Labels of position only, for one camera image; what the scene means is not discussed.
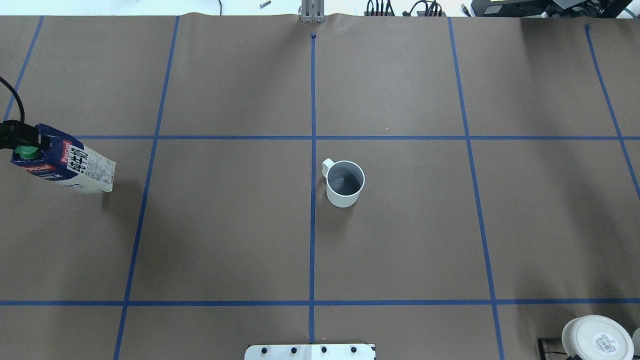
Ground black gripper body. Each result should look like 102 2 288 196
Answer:
0 120 25 150

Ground blue white milk carton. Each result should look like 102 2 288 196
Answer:
10 124 116 194

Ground white mug grey inside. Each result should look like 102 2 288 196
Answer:
321 158 366 208

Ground white cup on rack lower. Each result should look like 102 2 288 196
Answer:
561 315 634 360

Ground black power strip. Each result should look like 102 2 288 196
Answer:
361 0 446 18

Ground black laptop computer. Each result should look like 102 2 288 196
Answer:
470 0 632 19

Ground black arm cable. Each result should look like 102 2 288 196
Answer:
0 76 26 124

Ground aluminium frame post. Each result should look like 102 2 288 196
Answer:
299 0 326 24

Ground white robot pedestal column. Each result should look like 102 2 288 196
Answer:
244 343 377 360

